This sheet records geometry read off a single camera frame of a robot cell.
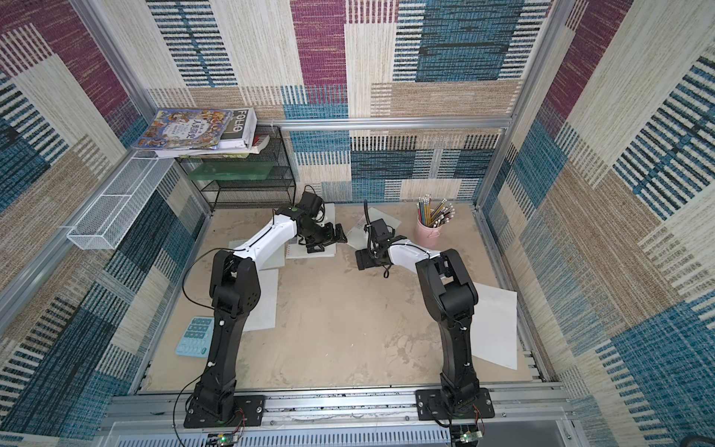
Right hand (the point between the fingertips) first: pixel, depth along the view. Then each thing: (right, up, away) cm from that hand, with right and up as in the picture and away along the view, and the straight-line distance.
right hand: (366, 256), depth 103 cm
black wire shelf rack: (-35, +27, -8) cm, 44 cm away
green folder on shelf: (-48, +31, -2) cm, 57 cm away
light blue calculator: (-51, -23, -19) cm, 59 cm away
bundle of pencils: (+26, +15, -7) cm, 31 cm away
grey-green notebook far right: (-3, +8, +7) cm, 11 cm away
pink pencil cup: (+21, +7, -1) cm, 23 cm away
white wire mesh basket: (-66, +13, -31) cm, 74 cm away
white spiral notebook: (-24, +3, -5) cm, 25 cm away
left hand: (-11, +5, -4) cm, 13 cm away
